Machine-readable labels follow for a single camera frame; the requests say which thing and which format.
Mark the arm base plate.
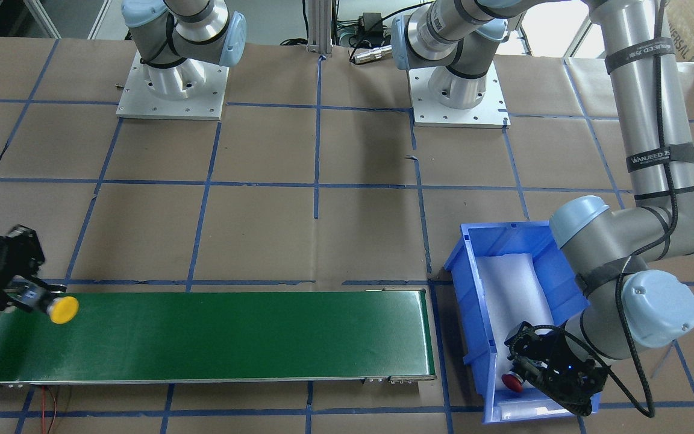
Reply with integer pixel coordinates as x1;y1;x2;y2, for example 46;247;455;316
408;64;511;128
116;53;230;121

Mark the yellow push button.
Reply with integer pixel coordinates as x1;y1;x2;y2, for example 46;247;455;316
19;288;80;324

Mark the black power brick top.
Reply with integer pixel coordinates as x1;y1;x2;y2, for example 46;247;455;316
358;12;384;34

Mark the aluminium frame post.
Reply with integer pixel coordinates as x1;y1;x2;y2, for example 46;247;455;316
305;1;336;58

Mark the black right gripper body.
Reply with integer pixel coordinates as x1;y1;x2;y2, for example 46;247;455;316
0;225;46;302

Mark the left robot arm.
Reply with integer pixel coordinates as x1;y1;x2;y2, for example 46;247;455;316
389;1;694;363

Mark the blue bin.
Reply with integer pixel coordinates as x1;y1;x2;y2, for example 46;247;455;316
444;221;589;424

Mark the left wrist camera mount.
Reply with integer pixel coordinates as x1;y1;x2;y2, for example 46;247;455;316
504;322;608;417

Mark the green conveyor belt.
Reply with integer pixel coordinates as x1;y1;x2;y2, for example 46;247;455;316
0;291;436;385

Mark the red push button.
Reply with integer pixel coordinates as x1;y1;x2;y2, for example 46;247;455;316
501;371;524;394

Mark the silver metal cylinder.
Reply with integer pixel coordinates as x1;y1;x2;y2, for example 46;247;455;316
351;46;393;65

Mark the red black wire pair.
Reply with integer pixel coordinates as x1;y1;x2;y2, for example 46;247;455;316
40;386;74;434

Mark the white foam pad bin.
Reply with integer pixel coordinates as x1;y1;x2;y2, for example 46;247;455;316
476;253;553;391

